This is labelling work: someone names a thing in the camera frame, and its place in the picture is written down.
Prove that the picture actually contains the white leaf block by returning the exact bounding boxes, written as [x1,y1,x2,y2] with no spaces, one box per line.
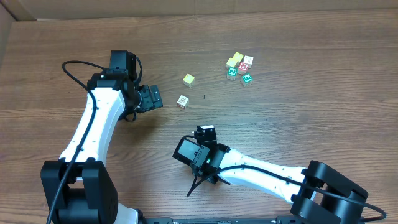
[177,95,189,109]

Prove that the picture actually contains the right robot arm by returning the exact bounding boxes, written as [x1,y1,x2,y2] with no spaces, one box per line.
[173,126,368,223]

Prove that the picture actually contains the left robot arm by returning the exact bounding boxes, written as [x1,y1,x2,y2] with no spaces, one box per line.
[40,50,163,224]

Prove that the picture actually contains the lone yellow block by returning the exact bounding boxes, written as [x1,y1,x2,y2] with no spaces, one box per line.
[183,73,195,88]

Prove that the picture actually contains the green block letter Z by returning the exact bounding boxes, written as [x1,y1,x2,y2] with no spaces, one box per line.
[226,67,238,80]

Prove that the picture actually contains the green block right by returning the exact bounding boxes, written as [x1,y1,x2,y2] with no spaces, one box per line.
[241,73,253,87]

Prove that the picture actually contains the red block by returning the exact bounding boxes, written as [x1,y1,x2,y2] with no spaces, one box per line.
[237,62,249,75]

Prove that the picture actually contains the yellow block lower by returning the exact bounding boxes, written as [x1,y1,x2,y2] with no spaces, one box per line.
[226,58,239,69]

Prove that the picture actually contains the yellow block upper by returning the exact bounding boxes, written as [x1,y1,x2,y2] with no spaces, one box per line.
[233,52,244,62]

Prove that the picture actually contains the white block top right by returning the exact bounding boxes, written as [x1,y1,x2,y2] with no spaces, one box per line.
[243,55,254,68]

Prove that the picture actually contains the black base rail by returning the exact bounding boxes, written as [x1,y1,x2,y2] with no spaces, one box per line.
[138,215,354,224]

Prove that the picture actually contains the cardboard box wall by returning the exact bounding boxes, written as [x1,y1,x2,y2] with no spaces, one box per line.
[1,1,397,63]

